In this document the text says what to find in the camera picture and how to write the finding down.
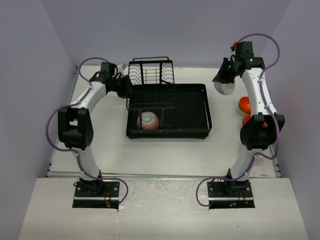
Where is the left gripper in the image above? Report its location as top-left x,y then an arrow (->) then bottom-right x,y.
111,74 -> 139,99

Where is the white bowl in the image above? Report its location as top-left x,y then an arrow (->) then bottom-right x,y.
213,82 -> 236,96

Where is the orange bowl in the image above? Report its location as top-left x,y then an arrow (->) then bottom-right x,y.
242,115 -> 268,128
238,96 -> 251,114

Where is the red patterned bowl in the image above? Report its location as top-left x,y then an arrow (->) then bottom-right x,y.
136,111 -> 160,130

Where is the tan bowl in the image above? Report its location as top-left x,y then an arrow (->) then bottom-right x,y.
238,110 -> 248,117

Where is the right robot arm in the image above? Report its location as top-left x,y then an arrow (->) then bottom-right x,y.
212,41 -> 285,197

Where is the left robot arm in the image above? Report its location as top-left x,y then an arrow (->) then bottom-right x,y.
57,62 -> 127,197

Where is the black dish rack tray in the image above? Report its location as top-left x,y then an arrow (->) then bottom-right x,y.
126,83 -> 212,139

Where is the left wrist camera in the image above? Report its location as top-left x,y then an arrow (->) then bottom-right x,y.
117,63 -> 127,72

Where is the black wire plate rack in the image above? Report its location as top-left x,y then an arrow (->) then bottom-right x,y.
126,56 -> 176,111

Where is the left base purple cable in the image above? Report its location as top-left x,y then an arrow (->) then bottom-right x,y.
99,177 -> 130,204

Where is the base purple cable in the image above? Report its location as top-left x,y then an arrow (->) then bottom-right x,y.
195,176 -> 231,208
99,177 -> 130,204

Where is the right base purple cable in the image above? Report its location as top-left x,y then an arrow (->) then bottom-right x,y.
195,176 -> 231,208

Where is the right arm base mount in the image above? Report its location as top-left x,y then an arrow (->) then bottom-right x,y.
207,180 -> 255,209

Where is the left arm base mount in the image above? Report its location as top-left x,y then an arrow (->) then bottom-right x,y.
72,179 -> 120,210

